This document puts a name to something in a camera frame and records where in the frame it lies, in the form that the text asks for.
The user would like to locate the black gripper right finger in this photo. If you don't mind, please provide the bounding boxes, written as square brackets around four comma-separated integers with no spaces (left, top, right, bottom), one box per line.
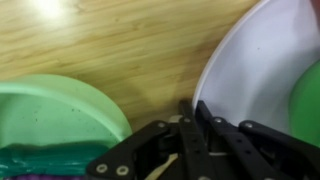
[195,101,220,133]

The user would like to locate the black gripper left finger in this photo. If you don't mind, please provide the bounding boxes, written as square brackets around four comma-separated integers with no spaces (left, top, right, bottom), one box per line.
[179,100,195,133]

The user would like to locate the white round plate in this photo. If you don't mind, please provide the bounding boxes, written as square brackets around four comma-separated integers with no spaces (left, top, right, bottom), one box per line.
[193,0,320,134]

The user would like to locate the bright green bowl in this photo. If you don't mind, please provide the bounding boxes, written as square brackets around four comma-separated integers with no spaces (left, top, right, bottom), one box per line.
[288,61,320,147]

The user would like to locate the mint green bowl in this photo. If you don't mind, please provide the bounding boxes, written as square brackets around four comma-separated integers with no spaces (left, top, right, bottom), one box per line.
[0,74,132,178]

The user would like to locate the purple toy vegetable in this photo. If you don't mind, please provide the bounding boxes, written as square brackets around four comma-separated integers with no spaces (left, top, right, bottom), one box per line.
[4,174,84,180]

